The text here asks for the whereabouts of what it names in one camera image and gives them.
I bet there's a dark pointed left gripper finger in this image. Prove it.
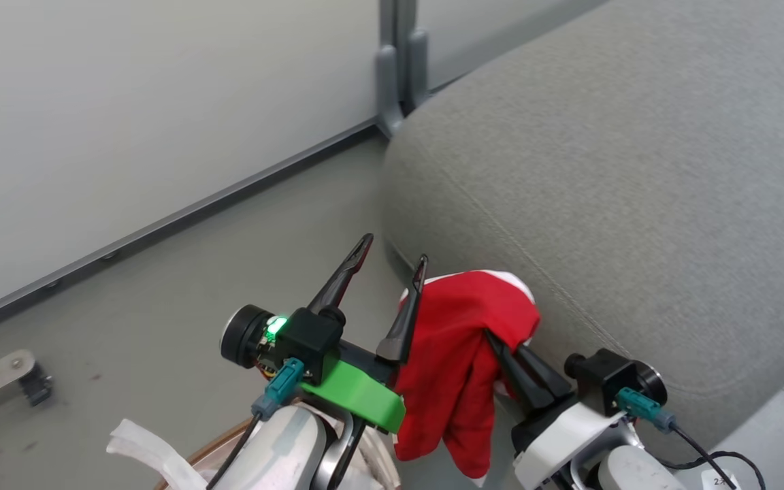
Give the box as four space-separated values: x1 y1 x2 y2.
375 255 429 366
306 233 374 319

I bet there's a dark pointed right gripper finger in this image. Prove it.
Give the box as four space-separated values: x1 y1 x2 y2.
485 329 556 412
516 344 575 404

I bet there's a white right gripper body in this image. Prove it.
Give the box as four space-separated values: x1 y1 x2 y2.
510 393 643 490

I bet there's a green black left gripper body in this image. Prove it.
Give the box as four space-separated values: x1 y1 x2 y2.
299 339 407 435

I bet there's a red garment with white trim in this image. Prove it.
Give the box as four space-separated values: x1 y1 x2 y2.
392 269 542 480

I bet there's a brown laundry basket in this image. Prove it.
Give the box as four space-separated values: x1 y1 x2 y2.
152 415 260 490

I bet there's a white cloth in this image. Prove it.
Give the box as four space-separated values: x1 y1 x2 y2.
106 418 210 490

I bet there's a grey fabric sofa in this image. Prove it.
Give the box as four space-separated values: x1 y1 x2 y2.
382 0 784 472

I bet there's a black cable with teal plug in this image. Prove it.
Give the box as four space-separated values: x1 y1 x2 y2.
615 387 768 490
206 358 306 490

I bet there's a grey wall base rail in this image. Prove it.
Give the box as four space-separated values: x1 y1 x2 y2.
0 117 393 342

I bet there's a grey partition post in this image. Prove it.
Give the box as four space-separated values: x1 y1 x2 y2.
374 0 431 140

